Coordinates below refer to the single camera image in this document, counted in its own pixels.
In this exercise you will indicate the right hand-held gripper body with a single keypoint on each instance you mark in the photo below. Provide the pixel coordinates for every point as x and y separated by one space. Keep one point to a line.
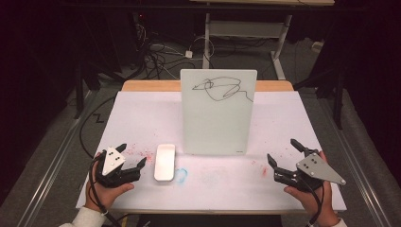
315 168

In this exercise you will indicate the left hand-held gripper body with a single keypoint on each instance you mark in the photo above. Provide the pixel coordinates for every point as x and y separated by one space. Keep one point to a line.
110 160

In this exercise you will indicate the white board eraser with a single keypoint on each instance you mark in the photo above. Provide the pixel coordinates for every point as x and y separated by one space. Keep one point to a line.
164 162

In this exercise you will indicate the small whiteboard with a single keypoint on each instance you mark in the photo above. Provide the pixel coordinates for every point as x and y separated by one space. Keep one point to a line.
217 123

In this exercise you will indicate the person's right hand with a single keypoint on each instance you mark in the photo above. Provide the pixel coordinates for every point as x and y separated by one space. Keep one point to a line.
310 201

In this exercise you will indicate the person's left hand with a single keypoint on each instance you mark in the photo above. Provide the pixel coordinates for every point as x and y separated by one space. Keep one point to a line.
110 195

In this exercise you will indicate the white table mat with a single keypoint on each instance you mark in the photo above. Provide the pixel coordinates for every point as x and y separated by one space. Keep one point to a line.
142 119

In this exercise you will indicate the black stand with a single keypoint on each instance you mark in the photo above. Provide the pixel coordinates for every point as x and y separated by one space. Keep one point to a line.
78 94
339 101

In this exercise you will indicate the white power adapter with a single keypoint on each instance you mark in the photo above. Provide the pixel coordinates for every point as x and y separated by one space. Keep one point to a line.
188 54

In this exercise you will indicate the metal floor rail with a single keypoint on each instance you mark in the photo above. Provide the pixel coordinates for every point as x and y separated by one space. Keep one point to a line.
356 164
53 167

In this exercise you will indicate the white metal desk frame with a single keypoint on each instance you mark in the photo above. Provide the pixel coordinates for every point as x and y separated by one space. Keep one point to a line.
246 29

